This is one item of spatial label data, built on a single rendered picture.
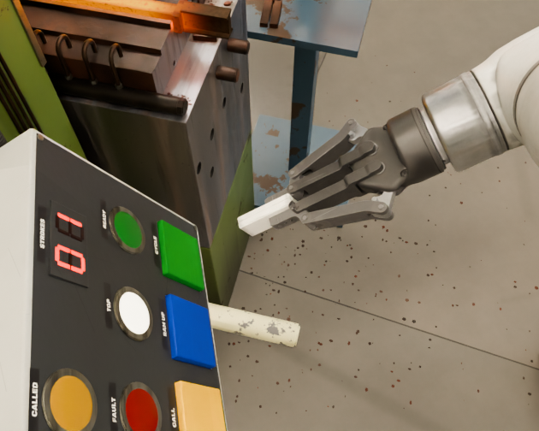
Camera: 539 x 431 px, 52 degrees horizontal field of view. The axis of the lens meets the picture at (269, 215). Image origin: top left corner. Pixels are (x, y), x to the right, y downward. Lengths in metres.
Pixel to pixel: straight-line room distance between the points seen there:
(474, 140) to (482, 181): 1.55
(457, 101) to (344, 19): 0.84
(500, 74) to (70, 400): 0.47
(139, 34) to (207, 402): 0.62
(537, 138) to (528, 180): 1.73
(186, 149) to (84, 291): 0.51
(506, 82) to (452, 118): 0.06
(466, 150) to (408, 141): 0.06
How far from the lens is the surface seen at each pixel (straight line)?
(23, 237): 0.54
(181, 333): 0.64
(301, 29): 1.35
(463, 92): 0.58
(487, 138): 0.58
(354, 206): 0.59
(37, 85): 0.93
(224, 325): 1.06
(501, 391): 1.81
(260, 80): 2.30
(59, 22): 1.06
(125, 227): 0.64
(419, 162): 0.58
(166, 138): 1.01
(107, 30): 1.03
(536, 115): 0.47
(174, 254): 0.69
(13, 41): 0.87
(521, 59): 0.56
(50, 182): 0.59
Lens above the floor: 1.63
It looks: 59 degrees down
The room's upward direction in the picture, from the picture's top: straight up
